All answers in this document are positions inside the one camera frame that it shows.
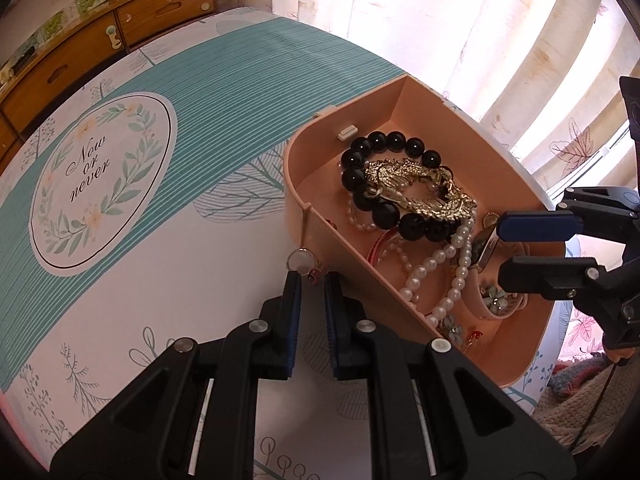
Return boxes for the white flower brooch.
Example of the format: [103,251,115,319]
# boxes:
[479,285,510,315]

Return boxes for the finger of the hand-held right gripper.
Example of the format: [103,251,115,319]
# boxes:
[497,255,612,302]
[496,210,585,242]

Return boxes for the white pearl necklace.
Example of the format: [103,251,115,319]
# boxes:
[345,199,477,332]

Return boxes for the small flower earring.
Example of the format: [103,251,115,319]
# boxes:
[442,321,483,352]

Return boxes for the white stone ring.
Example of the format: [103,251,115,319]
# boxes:
[286,249,314,276]

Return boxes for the knit blanket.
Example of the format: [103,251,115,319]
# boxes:
[530,350,640,456]

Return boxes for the red cord bracelet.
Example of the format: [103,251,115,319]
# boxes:
[367,230,403,267]

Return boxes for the black bead bracelet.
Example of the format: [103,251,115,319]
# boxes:
[340,131,466,242]

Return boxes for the peach jewelry box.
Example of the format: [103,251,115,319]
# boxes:
[282,74,571,387]

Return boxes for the teal printed tablecloth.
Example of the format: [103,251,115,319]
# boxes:
[0,7,571,480]

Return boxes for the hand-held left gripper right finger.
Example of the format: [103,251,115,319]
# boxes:
[324,270,576,480]

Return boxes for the green printed pictures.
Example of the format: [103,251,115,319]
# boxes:
[10,0,108,63]

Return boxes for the wooden drawer cabinet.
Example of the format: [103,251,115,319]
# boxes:
[0,0,218,148]

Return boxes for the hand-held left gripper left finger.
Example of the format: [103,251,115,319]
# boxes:
[50,270,303,480]

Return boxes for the black cable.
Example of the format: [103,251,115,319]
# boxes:
[570,362,617,452]

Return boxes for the beige strap smart watch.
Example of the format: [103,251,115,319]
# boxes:
[461,224,531,322]

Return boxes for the black remote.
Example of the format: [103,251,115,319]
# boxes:
[10,47,39,69]

